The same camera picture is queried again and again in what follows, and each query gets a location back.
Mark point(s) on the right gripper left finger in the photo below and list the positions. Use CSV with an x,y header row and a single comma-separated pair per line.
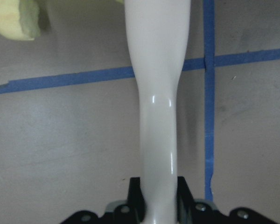
x,y
135,198

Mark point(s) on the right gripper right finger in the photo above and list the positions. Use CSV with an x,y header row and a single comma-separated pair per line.
x,y
185,202

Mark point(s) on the beige hand brush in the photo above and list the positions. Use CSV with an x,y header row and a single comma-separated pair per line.
x,y
157,34

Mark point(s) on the pale melon slice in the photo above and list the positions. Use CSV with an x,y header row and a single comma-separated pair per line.
x,y
19,20

